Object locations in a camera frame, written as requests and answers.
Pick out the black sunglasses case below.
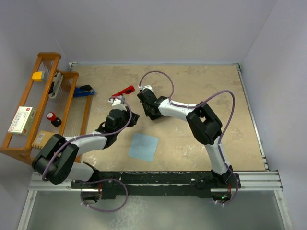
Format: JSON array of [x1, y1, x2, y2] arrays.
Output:
[[137, 93, 156, 120]]

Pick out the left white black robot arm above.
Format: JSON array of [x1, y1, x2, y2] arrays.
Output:
[[32, 108, 140, 188]]

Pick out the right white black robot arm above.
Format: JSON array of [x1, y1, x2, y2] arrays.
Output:
[[137, 86, 233, 187]]

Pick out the red sunglasses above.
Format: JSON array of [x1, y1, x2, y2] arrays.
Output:
[[112, 85, 135, 97]]

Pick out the blue cleaning cloth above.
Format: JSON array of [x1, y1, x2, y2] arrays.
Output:
[[128, 133, 158, 162]]

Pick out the blue black stapler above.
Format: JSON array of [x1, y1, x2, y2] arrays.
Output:
[[73, 85, 95, 97]]

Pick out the red black stamp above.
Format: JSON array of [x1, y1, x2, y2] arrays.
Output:
[[46, 112, 62, 127]]

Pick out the wooden tiered rack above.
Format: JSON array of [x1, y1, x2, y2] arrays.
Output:
[[0, 52, 92, 165]]

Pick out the white black stapler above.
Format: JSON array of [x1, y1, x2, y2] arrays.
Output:
[[48, 72, 63, 99]]

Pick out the yellow grey block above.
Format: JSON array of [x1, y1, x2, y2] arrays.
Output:
[[32, 71, 47, 82]]

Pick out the white red paper box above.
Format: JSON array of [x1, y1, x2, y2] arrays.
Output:
[[8, 106, 36, 136]]

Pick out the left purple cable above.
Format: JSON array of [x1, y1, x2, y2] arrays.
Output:
[[42, 96, 133, 213]]

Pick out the purple cable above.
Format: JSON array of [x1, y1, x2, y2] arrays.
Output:
[[42, 96, 133, 213], [138, 71, 239, 207]]

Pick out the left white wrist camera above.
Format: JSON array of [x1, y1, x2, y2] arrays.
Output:
[[108, 95, 127, 111]]

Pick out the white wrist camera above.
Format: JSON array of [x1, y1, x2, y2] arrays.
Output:
[[138, 85, 153, 91], [108, 95, 127, 111]]

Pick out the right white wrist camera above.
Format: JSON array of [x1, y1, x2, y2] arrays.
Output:
[[138, 85, 153, 91]]

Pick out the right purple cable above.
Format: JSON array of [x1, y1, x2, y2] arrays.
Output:
[[138, 71, 239, 207]]

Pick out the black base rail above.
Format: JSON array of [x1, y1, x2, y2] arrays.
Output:
[[71, 171, 241, 200]]

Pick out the aluminium table frame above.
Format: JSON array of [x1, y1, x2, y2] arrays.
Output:
[[18, 64, 293, 230]]

